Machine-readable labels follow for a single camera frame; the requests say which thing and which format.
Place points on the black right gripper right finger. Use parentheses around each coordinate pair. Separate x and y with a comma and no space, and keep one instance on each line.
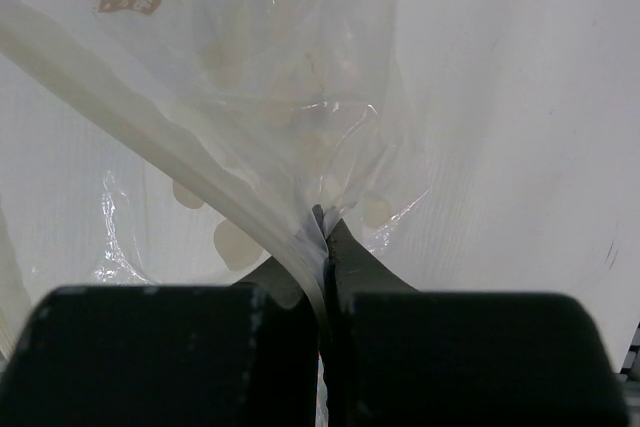
(403,357)

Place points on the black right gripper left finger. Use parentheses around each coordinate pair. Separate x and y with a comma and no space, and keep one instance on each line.
(185,355)

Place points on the clear zip top bag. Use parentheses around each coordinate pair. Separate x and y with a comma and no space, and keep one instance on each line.
(273,111)

